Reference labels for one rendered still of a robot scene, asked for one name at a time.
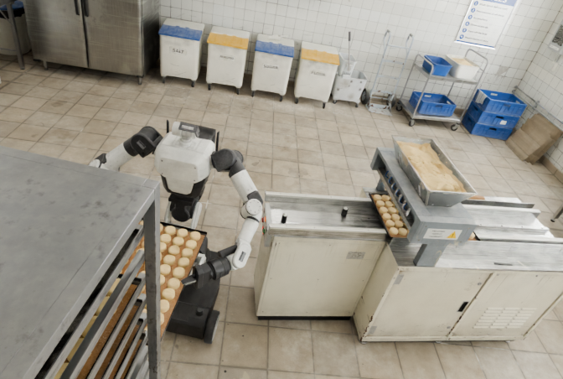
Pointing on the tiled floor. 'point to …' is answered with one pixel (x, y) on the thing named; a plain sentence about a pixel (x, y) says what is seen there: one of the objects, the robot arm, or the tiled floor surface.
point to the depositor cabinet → (460, 290)
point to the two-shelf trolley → (447, 94)
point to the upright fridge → (91, 12)
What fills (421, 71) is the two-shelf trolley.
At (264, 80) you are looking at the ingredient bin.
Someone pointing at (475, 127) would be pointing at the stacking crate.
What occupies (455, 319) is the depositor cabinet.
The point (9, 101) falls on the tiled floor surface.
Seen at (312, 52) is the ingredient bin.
